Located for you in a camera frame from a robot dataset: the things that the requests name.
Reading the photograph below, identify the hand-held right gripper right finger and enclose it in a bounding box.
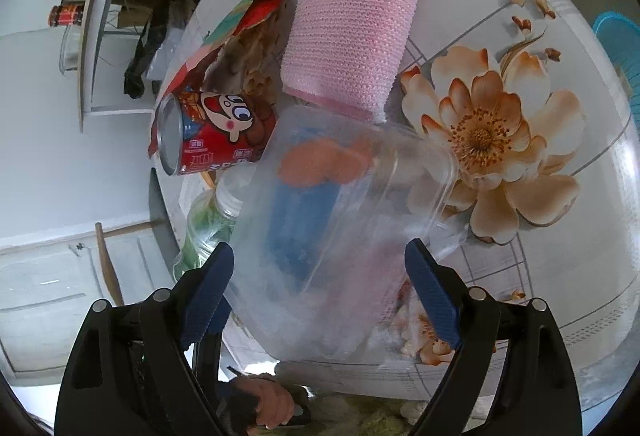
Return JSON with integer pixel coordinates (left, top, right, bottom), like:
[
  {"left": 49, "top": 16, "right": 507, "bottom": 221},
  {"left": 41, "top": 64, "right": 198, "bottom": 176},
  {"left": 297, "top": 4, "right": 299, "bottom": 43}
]
[{"left": 404, "top": 239, "right": 583, "bottom": 436}]

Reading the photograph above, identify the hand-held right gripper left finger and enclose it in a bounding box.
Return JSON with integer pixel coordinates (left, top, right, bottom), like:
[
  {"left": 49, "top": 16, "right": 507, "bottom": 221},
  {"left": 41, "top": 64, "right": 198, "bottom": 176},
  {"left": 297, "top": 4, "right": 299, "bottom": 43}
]
[{"left": 54, "top": 241, "right": 236, "bottom": 436}]

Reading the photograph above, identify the clear green-label plastic bottle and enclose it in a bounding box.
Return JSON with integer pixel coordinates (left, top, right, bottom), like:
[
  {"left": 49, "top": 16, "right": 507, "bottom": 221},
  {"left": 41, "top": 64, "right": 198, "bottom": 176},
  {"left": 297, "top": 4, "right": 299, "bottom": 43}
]
[{"left": 172, "top": 169, "right": 251, "bottom": 282}]

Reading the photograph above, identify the clear plastic container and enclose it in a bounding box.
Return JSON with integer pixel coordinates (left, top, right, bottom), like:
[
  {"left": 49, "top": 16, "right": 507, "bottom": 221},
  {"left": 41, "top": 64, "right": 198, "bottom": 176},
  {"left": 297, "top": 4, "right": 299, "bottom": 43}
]
[{"left": 222, "top": 104, "right": 461, "bottom": 362}]

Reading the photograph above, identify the red drink can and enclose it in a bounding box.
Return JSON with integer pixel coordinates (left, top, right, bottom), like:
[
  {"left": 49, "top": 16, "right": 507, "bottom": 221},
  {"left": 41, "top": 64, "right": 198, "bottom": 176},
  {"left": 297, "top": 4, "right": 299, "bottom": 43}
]
[{"left": 155, "top": 86, "right": 278, "bottom": 177}]

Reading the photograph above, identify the colourful snack wrapper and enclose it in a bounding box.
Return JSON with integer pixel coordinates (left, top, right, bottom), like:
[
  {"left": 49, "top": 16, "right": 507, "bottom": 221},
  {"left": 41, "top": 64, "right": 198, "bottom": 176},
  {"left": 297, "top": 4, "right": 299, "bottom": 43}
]
[{"left": 147, "top": 0, "right": 293, "bottom": 157}]

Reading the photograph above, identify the pink sponge cloth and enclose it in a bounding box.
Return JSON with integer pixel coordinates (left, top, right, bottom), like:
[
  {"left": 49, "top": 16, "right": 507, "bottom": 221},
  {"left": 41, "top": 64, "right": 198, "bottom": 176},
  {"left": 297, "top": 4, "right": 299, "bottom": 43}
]
[{"left": 280, "top": 0, "right": 428, "bottom": 124}]

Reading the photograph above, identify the blue plastic basket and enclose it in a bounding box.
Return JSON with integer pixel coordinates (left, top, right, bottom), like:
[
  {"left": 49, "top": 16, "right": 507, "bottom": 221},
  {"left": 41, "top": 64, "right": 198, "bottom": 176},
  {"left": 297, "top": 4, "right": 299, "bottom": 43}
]
[{"left": 592, "top": 10, "right": 640, "bottom": 117}]

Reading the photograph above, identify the person's left hand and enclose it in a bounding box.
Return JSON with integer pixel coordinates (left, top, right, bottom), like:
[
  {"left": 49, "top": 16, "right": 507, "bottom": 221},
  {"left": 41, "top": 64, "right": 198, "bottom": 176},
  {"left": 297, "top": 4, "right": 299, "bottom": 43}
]
[{"left": 234, "top": 373, "right": 297, "bottom": 432}]

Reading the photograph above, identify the green fleece garment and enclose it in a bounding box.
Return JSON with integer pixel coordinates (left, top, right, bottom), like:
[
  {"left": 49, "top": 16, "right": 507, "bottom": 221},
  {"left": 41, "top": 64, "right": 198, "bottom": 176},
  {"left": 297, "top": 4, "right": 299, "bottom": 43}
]
[{"left": 310, "top": 393, "right": 416, "bottom": 436}]

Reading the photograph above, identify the wooden chair dark seat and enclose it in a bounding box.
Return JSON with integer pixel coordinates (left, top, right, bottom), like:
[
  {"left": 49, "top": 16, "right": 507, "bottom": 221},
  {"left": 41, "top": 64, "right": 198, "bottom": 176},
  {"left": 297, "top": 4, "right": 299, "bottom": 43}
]
[{"left": 95, "top": 219, "right": 168, "bottom": 307}]

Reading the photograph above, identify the floral plaid tablecloth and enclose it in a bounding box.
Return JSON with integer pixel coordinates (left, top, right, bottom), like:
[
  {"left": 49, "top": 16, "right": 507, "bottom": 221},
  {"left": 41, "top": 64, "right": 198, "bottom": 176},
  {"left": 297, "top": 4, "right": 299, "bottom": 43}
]
[{"left": 150, "top": 0, "right": 640, "bottom": 412}]

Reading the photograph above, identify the white panelled door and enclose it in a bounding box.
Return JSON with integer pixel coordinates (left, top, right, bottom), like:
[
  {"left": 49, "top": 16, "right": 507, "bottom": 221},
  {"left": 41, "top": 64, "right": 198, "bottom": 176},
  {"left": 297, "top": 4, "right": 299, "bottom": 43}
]
[{"left": 0, "top": 231, "right": 156, "bottom": 374}]

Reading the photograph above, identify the black plastic bag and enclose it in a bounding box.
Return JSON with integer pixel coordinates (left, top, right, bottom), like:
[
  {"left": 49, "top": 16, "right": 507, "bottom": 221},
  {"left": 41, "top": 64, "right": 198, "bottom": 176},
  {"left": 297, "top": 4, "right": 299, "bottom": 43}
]
[{"left": 124, "top": 1, "right": 173, "bottom": 100}]

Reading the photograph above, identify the brown cardboard box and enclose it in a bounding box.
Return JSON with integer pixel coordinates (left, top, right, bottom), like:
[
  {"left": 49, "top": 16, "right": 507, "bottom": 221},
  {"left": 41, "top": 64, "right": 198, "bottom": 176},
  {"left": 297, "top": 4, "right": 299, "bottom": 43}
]
[{"left": 117, "top": 0, "right": 156, "bottom": 30}]

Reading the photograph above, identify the dark sauce jar red label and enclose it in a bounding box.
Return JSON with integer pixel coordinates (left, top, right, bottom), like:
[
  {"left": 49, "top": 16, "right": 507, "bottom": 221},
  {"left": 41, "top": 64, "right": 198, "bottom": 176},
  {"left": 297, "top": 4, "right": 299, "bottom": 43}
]
[{"left": 47, "top": 4, "right": 83, "bottom": 28}]

